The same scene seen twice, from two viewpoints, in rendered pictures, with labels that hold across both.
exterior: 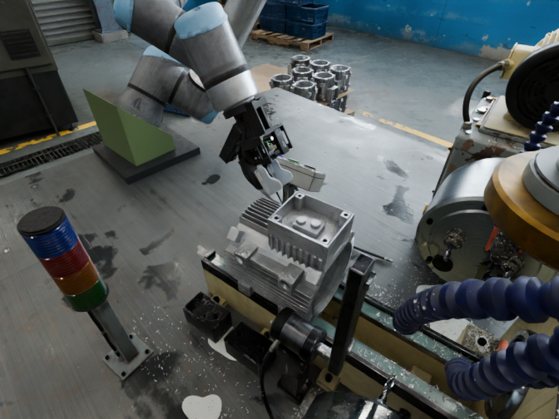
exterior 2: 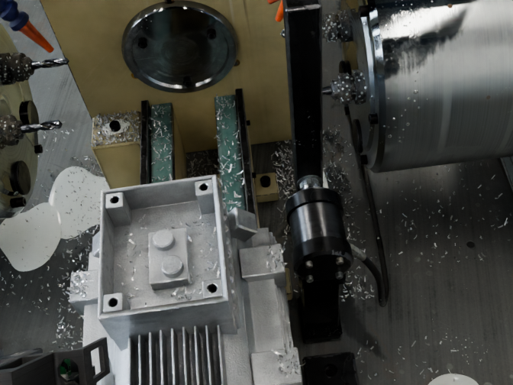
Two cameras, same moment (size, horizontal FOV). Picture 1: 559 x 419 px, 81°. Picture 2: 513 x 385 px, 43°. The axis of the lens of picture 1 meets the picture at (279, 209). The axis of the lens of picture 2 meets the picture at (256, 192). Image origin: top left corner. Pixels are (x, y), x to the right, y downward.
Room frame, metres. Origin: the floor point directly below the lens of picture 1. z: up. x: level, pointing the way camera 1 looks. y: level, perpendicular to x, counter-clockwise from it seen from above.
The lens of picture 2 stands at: (0.52, 0.22, 1.59)
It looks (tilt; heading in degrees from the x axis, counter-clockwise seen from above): 55 degrees down; 236
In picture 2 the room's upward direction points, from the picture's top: 8 degrees counter-clockwise
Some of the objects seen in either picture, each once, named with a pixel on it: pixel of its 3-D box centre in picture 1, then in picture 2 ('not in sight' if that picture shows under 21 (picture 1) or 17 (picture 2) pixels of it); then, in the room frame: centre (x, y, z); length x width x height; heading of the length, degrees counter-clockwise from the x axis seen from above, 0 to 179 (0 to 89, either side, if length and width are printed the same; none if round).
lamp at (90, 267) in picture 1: (74, 272); not in sight; (0.35, 0.34, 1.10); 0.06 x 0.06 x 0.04
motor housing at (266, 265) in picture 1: (290, 255); (190, 350); (0.45, -0.02, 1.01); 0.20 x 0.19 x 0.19; 55
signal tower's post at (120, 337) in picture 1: (94, 303); not in sight; (0.35, 0.34, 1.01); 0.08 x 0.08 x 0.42; 54
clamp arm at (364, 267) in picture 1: (346, 323); (305, 109); (0.24, -0.09, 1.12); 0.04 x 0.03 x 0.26; 54
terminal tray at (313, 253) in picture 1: (309, 230); (169, 263); (0.43, -0.06, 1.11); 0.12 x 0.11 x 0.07; 55
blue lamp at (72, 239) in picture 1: (50, 234); not in sight; (0.35, 0.34, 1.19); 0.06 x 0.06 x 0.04
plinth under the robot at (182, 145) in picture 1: (146, 150); not in sight; (1.22, 0.56, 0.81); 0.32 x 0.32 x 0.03; 44
